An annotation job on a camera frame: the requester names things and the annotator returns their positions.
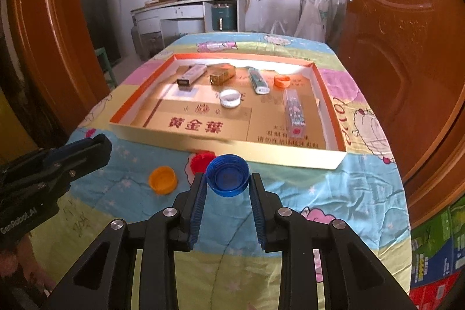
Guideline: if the brown wooden door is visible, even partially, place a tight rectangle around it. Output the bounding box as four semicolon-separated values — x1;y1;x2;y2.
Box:
336;0;455;183

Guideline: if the green tube with white cap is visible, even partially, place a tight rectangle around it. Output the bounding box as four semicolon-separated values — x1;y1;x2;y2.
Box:
248;67;270;95

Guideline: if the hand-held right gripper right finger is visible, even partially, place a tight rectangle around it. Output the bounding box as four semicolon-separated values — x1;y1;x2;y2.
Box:
249;173;416;310

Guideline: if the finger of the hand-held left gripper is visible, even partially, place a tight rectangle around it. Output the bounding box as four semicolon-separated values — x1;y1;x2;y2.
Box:
0;143;112;200
36;134;110;169

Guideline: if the white plastic bag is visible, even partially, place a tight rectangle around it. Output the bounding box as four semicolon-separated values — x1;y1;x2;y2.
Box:
294;0;337;42

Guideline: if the red bottle cap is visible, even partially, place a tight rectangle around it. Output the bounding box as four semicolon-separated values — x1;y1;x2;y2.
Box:
190;152;217;174

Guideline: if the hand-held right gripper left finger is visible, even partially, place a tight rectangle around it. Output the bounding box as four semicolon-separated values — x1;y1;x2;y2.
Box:
44;172;208;310

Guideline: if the dark green appliance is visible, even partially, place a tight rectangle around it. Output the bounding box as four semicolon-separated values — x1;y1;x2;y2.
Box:
212;3;237;32

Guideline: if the person's left hand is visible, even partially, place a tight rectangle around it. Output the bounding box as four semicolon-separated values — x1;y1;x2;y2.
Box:
7;239;49;279

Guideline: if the large orange bottle cap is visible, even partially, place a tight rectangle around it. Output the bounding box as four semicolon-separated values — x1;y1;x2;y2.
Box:
148;166;178;195

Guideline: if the small box with black end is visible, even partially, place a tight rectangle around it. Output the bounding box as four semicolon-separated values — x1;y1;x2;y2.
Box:
176;64;207;90

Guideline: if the white bottle cap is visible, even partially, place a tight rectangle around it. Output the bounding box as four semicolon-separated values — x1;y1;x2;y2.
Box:
219;89;241;109

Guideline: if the green stool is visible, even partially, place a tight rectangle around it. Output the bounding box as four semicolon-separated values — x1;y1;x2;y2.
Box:
95;48;117;89

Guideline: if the blue bottle cap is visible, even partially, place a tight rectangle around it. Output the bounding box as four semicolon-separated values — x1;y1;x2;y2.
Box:
205;154;251;198

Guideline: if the shallow cardboard tray box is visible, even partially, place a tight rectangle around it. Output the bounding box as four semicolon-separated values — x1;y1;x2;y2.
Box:
108;53;347;171

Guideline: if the green printed carton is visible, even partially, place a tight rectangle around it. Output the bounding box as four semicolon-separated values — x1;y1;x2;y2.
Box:
410;197;465;287

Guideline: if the white kitchen counter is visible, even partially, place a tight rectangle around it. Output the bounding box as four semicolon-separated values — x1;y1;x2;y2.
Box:
131;0;242;42

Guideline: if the dark tall cabinet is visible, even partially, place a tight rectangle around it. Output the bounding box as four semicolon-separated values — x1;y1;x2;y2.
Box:
79;0;120;64

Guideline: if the shiny gold box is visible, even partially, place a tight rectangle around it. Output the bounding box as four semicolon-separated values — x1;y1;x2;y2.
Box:
210;64;236;86

